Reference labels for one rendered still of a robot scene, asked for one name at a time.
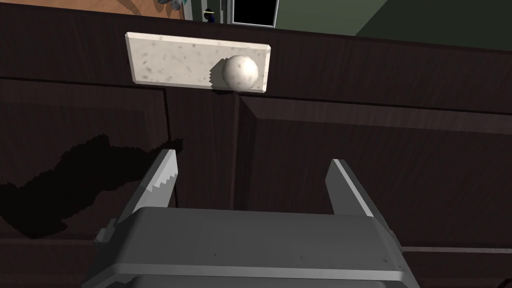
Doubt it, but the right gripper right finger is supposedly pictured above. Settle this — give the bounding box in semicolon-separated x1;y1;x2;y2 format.
324;158;388;230

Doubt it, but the white speckled stone door knob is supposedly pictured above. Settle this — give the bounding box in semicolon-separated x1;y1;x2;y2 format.
124;31;272;94

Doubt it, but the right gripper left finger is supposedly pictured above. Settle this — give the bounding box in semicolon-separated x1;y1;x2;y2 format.
117;148;179;224

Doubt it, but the dark brown wooden door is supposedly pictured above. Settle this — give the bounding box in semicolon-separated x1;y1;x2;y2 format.
0;3;512;288

